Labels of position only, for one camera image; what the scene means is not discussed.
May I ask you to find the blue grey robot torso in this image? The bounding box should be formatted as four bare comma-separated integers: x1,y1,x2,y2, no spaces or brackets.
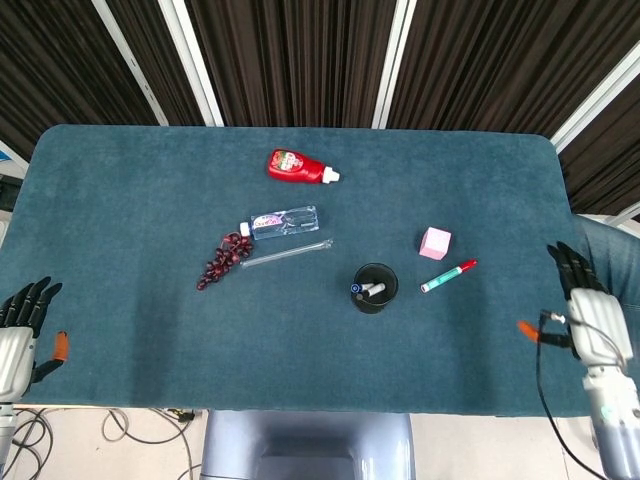
199,410,417,480

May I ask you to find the pink cube block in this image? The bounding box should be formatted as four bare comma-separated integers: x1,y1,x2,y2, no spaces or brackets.
418,226,453,261

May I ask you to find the black floor cable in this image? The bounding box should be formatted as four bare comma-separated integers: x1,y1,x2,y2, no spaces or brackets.
9,407,51,464

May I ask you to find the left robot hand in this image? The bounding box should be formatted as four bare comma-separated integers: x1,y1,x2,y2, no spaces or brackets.
0,276,71,403

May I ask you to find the dark brown pleated curtain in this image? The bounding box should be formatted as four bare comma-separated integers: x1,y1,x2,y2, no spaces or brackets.
0,0,640,216

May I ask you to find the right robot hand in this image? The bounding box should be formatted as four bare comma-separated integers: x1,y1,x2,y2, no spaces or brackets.
517,241,634,374

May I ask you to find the white partition post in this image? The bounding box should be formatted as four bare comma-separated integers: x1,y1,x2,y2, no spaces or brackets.
91,0,170,127
157,0,225,128
551,42,640,154
372,0,418,130

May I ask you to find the black capped white marker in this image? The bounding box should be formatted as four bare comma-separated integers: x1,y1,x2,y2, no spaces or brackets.
353,282,387,304

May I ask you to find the red ketchup squeeze bottle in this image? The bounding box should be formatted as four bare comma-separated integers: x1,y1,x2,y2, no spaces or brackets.
267,148,342,185

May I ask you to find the red capped green marker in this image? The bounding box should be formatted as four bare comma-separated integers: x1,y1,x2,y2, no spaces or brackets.
419,258,479,295

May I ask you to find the teal fabric table mat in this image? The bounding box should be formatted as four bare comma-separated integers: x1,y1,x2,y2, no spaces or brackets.
0,123,612,417

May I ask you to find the dark red grape bunch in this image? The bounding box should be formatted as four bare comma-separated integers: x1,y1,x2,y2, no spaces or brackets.
196,231,255,292

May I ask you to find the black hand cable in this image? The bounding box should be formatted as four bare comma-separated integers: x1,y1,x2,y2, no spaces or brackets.
535,309,634,479

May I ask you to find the clear plastic water bottle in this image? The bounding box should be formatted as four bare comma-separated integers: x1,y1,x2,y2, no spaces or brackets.
239,204,321,242

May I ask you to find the black mesh pen holder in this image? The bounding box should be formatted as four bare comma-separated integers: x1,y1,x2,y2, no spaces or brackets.
351,262,400,315

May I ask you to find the grey floor cable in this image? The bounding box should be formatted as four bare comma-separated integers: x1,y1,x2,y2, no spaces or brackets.
102,408,194,480

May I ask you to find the clear glass test tube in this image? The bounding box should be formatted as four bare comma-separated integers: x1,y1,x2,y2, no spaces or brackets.
240,238,334,271

